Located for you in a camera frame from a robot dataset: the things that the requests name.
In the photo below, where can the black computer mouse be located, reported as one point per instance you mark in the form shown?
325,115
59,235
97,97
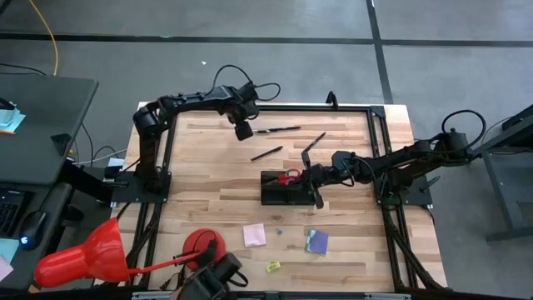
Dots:
32,229

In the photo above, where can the red desk lamp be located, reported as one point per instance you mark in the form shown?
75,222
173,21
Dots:
91,258

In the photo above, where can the black mesh desk organizer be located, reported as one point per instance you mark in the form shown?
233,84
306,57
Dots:
287,196

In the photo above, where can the teal paper stack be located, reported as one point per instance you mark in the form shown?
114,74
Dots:
10,121

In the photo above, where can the black triangular bracket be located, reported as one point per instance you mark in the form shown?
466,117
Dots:
61,141

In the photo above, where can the purple sticky note pad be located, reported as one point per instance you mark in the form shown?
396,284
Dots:
320,243

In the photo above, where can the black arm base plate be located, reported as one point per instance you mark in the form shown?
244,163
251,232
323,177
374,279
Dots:
416,196
125,191

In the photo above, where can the yellow eraser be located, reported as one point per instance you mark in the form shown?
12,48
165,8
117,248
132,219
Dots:
273,267

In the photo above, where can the black metal side table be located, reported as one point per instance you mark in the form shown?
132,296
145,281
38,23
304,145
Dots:
499,191

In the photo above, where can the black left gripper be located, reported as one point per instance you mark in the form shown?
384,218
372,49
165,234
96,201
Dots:
241,104

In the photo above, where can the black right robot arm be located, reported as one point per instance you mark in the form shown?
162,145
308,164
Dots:
399,160

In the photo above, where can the white paper sheet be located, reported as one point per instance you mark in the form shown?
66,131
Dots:
4,268

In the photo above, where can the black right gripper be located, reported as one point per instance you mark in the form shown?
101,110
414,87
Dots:
320,175

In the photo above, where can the light blue paper sheet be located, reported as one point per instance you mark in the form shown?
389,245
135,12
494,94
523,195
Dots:
7,250

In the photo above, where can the pink sticky note pad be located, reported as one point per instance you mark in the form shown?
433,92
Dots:
254,235

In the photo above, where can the black clamp hook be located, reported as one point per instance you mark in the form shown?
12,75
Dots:
332,101

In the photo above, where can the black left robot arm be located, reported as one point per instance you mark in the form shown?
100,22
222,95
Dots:
145,125

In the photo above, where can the red scissors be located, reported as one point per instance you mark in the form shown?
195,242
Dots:
284,180

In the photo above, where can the black keyboard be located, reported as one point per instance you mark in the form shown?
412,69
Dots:
8,212

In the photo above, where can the silver aluminium rail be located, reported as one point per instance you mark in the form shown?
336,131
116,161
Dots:
387,296
154,296

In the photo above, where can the dark grey side desk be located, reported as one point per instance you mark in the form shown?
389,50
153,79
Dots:
41,125

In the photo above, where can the black low desk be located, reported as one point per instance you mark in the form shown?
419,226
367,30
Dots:
41,196

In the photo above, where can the black aluminium table frame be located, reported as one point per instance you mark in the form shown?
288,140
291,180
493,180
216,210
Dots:
291,108

